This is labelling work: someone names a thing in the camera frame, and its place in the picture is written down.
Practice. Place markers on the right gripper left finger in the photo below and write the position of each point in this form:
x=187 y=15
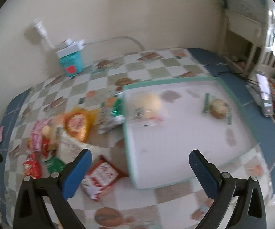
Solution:
x=30 y=209

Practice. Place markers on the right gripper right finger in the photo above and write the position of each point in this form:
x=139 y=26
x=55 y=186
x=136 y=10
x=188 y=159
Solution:
x=249 y=211

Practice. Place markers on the large red snack bag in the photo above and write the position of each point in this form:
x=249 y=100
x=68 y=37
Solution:
x=31 y=167

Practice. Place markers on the pink snack bag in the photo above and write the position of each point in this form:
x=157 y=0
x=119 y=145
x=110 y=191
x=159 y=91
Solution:
x=35 y=138

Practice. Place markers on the green snack packet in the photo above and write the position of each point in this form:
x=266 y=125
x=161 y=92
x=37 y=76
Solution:
x=53 y=164

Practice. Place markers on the small red candy packet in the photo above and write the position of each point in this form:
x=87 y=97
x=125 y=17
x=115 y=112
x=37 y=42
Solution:
x=45 y=147

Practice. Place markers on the small cream round bun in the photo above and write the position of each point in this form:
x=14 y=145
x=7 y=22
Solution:
x=46 y=131

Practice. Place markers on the white pastry packet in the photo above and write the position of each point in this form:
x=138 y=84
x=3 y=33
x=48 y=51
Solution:
x=69 y=148

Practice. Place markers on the orange striped bread packet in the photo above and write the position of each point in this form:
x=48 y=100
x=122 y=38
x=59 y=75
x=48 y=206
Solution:
x=57 y=127

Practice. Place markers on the dark red snack packet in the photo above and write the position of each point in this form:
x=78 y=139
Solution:
x=101 y=176

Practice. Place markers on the yellow soft bread packet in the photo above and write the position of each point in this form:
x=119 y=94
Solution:
x=78 y=123

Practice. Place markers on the green edged rice cracker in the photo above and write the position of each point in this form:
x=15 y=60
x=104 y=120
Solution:
x=217 y=108

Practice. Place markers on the white green cracker packet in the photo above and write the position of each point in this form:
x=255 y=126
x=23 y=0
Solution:
x=111 y=114

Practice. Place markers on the clear round bun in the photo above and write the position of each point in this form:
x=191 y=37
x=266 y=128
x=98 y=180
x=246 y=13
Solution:
x=146 y=109

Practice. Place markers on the teal toy box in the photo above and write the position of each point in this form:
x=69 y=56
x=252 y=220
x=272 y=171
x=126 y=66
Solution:
x=72 y=64

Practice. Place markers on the smartphone on stand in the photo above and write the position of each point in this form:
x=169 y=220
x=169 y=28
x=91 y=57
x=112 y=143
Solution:
x=265 y=93

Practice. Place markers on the white power strip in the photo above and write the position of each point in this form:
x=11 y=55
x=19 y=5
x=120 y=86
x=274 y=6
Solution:
x=69 y=46

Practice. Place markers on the white shelf unit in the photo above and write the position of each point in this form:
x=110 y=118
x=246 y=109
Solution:
x=248 y=36

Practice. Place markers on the white wall plug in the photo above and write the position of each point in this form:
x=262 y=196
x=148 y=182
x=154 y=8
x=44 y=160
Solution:
x=42 y=31

